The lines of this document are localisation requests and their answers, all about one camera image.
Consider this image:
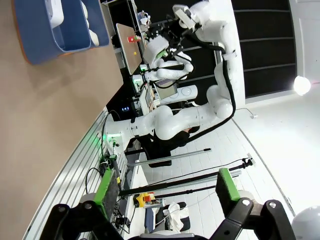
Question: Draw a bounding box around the white crumpled cloth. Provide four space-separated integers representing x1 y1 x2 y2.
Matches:
162 201 192 232

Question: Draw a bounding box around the grey computer monitor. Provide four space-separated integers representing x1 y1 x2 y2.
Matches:
156 84 179 101

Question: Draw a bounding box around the yellow emergency stop box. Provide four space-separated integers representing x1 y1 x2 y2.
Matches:
133 192 155 208

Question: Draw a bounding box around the brown background table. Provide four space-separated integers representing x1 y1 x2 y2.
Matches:
116 22 147 75

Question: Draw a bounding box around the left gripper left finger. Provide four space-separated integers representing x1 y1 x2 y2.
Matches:
22 168 126 240

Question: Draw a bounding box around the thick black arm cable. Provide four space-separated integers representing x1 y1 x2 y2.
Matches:
186 27 237 145

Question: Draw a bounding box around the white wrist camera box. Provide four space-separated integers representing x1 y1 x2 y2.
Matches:
173 4 202 32

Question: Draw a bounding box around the aluminium profile table frame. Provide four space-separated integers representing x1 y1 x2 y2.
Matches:
22 109 131 240

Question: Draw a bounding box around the round white lamp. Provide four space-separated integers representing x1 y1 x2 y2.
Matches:
292 74 312 96

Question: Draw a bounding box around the long black tripod pole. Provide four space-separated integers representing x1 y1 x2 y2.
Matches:
118 157 254 197

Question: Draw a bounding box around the short black tripod pole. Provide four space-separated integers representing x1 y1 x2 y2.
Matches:
154 184 219 199

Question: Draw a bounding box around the silver metal pole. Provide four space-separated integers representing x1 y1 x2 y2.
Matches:
134 147 212 166

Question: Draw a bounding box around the thin black cable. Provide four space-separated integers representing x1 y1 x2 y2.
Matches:
100 109 122 157

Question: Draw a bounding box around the white rounded appliance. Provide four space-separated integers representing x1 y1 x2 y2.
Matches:
175 84 199 101

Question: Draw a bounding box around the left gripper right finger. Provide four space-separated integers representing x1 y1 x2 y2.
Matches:
211 167 297 240

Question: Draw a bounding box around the white cloud plush toy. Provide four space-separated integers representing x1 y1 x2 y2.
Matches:
81 1 90 20
87 22 100 47

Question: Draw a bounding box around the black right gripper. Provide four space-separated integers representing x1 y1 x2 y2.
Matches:
147 19 186 55

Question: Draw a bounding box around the person in black clothes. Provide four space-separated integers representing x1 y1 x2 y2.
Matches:
149 126 201 168

